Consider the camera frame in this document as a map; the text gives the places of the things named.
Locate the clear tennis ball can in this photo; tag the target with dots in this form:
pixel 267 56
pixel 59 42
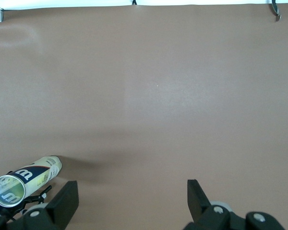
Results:
pixel 36 172

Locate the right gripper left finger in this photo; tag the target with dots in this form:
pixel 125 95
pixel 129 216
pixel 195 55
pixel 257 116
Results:
pixel 62 203

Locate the brown table mat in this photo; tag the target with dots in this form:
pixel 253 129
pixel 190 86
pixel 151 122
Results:
pixel 144 95

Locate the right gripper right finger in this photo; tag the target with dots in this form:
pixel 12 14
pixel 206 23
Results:
pixel 201 208

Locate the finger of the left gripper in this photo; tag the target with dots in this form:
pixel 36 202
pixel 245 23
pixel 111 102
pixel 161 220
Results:
pixel 32 200

